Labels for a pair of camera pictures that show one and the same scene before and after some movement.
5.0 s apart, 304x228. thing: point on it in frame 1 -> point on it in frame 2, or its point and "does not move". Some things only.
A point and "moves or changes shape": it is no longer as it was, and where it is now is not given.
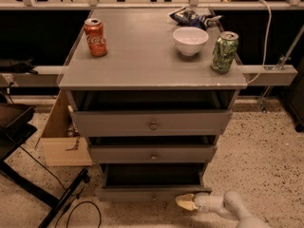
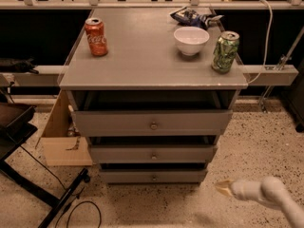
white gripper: (201, 202) -> (239, 189)
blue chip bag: (190, 18) does not move
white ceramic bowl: (190, 40) does not move
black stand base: (18, 123) does not move
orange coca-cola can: (95, 33) does not move
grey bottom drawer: (151, 182) moves or changes shape
